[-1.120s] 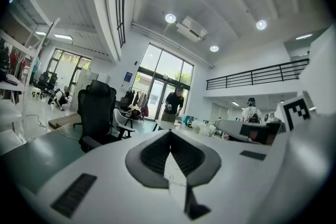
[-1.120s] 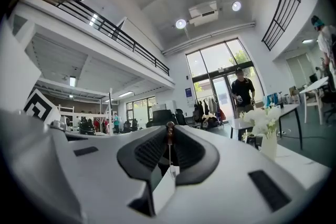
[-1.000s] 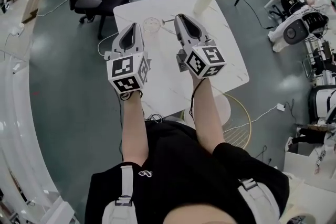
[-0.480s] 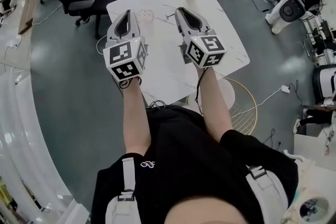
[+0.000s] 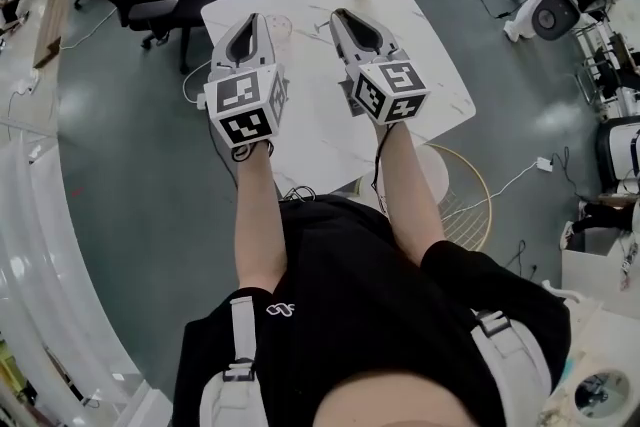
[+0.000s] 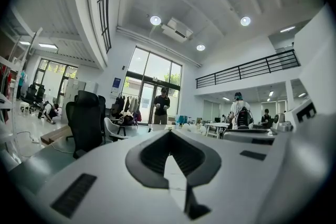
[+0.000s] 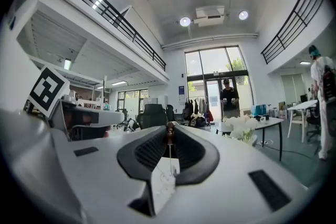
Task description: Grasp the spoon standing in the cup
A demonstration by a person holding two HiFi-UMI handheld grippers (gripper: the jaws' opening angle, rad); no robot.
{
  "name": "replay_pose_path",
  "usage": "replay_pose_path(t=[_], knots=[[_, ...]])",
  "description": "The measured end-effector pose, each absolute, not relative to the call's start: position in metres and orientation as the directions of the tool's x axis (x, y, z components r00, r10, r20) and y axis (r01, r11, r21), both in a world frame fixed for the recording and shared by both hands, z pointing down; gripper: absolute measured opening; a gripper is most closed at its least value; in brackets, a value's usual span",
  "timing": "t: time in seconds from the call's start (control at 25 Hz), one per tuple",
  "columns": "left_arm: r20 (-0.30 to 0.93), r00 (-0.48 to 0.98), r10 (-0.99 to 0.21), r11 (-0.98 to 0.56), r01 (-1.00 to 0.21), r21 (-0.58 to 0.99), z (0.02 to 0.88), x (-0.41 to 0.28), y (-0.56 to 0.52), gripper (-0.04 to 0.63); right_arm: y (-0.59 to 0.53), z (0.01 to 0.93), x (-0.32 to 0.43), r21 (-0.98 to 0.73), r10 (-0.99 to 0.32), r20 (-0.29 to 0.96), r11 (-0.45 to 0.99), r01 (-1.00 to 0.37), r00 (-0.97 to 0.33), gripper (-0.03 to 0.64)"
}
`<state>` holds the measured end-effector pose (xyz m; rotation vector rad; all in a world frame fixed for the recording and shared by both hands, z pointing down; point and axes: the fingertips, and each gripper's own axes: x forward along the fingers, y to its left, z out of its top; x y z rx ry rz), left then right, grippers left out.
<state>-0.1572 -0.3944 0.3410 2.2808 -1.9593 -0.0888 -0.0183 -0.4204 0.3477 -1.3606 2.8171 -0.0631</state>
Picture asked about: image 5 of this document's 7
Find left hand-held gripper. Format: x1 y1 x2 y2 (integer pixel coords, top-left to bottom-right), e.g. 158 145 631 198
203 13 288 149

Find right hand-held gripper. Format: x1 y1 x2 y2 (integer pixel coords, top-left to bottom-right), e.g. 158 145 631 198
329 7 433 127

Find person's left forearm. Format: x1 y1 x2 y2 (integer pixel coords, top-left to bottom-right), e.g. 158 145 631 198
233 139 290 292

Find person's right forearm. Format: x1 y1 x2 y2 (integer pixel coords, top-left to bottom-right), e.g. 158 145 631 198
375 120 447 267

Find white robot device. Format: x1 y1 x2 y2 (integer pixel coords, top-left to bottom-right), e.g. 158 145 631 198
503 0 612 42

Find brown cardboard board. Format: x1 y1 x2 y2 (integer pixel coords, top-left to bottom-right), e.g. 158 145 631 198
32 0 65 70

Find person's black shirt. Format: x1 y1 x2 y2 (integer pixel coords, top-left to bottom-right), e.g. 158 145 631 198
172 193 572 427

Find white shelf rack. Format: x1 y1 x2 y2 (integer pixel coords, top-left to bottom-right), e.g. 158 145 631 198
0 129 174 427

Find white box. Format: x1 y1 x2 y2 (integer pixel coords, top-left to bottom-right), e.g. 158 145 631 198
559 242 640 311

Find round white-rimmed mirror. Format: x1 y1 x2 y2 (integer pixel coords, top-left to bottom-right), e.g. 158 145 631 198
569 367 634 421

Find pink chair with gold frame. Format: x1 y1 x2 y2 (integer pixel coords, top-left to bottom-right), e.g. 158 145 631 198
355 142 494 254

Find white power adapter with cable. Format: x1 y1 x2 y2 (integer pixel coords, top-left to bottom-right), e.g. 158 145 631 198
439 156 555 219

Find grey shoulder strap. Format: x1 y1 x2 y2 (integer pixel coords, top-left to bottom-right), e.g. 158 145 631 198
469 309 554 427
199 294 259 427

